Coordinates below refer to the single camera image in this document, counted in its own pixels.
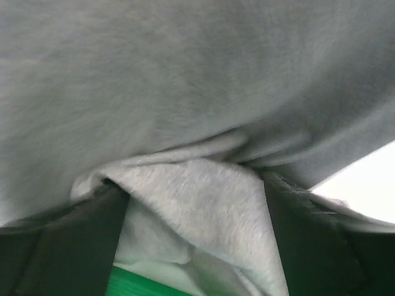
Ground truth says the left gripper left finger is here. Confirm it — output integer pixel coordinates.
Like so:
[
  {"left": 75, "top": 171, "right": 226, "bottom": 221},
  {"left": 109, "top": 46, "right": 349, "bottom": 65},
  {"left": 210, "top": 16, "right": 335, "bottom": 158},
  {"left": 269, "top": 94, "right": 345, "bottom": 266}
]
[{"left": 1, "top": 183, "right": 130, "bottom": 296}]

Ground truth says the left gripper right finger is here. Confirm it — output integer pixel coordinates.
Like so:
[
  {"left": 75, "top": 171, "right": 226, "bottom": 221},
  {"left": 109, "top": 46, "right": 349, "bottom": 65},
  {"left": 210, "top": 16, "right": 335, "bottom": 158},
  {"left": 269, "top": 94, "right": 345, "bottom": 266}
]
[{"left": 262, "top": 172, "right": 394, "bottom": 296}]

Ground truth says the grey t shirt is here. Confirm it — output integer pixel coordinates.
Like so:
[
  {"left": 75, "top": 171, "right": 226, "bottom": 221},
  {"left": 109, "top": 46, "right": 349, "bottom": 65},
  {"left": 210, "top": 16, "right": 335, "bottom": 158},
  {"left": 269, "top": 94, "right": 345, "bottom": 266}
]
[{"left": 1, "top": 1, "right": 394, "bottom": 295}]

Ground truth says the green plastic bin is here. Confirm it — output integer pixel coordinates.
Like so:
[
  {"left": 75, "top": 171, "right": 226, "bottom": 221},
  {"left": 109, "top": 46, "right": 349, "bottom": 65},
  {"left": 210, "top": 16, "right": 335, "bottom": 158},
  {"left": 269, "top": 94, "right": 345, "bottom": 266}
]
[{"left": 105, "top": 267, "right": 189, "bottom": 296}]

